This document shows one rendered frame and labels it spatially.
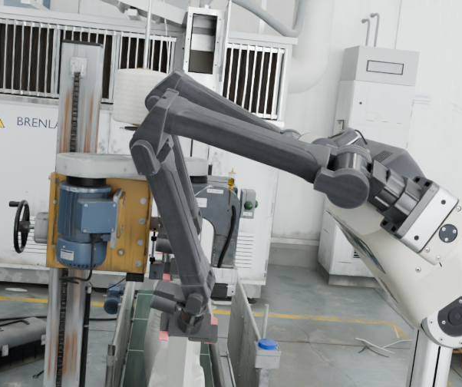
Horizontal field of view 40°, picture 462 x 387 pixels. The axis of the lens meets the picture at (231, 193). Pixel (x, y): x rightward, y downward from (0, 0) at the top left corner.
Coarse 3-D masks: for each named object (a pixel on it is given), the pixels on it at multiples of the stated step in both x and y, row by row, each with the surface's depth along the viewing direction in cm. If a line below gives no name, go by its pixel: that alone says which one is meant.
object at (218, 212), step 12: (216, 180) 222; (204, 192) 207; (228, 192) 207; (216, 204) 208; (228, 204) 208; (204, 216) 208; (216, 216) 208; (228, 216) 209; (216, 228) 209; (228, 228) 209; (216, 240) 210; (216, 252) 210; (228, 252) 211; (216, 264) 211; (228, 264) 212
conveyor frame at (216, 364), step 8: (136, 304) 369; (208, 304) 368; (208, 312) 362; (208, 344) 321; (216, 344) 311; (216, 352) 301; (216, 360) 294; (216, 368) 291; (216, 376) 288; (216, 384) 285; (224, 384) 269
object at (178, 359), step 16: (176, 336) 173; (160, 352) 200; (176, 352) 172; (192, 352) 178; (160, 368) 189; (176, 368) 172; (192, 368) 191; (160, 384) 179; (176, 384) 171; (192, 384) 180
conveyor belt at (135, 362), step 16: (144, 304) 369; (144, 320) 344; (144, 336) 322; (128, 352) 301; (208, 352) 310; (128, 368) 284; (144, 368) 286; (208, 368) 293; (128, 384) 269; (144, 384) 271; (208, 384) 277
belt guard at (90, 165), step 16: (64, 160) 182; (80, 160) 180; (96, 160) 181; (112, 160) 185; (128, 160) 189; (192, 160) 206; (80, 176) 181; (96, 176) 182; (112, 176) 186; (128, 176) 190; (144, 176) 194
